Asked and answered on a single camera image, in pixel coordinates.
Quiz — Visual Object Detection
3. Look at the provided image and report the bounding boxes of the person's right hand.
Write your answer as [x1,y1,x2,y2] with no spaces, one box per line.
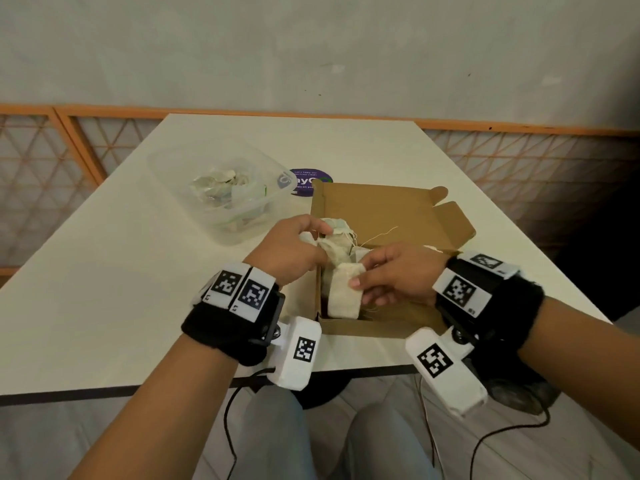
[349,242,451,308]

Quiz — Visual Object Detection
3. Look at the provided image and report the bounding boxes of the person's left hand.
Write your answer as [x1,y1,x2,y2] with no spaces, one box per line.
[243,213,333,288]

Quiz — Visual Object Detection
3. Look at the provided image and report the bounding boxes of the white stringed tea bag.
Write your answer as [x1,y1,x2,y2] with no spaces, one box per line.
[319,233,371,268]
[327,263,366,319]

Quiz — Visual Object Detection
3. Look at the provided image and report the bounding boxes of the bunch of tea bags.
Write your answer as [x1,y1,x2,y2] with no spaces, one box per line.
[299,218,352,245]

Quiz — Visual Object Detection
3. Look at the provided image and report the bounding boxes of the brown paper box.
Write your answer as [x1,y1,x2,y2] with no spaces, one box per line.
[311,179,477,341]

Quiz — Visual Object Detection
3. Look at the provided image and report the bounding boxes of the pile of tea bags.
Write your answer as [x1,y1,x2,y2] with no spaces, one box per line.
[192,167,273,231]

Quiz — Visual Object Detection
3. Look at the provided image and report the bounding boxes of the clear plastic container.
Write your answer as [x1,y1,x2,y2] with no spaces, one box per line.
[147,139,299,247]

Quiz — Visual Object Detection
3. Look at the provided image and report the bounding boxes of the person's left forearm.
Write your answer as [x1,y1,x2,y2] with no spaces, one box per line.
[69,334,239,480]

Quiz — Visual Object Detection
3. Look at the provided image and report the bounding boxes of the person's right forearm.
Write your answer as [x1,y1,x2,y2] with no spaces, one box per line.
[517,297,640,451]

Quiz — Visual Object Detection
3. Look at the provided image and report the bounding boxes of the round purple sticker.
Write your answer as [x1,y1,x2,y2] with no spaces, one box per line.
[279,168,335,199]

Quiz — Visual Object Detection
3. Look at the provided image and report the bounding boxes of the black marker wristband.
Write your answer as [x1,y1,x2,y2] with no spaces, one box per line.
[432,250,546,355]
[181,262,286,368]

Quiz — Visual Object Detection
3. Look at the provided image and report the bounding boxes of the dark grey floor object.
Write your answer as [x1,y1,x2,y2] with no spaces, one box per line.
[485,364,561,415]

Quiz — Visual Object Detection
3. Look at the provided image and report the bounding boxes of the orange lattice fence panel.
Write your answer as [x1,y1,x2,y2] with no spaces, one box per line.
[53,105,640,255]
[0,104,109,288]

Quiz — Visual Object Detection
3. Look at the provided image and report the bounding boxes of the grey trousers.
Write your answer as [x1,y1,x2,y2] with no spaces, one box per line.
[235,384,443,480]

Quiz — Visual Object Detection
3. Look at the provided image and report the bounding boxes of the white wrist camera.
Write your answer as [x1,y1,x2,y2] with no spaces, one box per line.
[403,327,489,418]
[265,316,323,392]

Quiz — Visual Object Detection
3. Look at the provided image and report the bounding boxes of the thin white cable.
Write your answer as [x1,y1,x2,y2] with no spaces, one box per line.
[417,374,446,480]

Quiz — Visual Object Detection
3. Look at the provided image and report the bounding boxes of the black cable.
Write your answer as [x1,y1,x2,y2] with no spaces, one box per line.
[223,367,276,480]
[469,394,551,480]

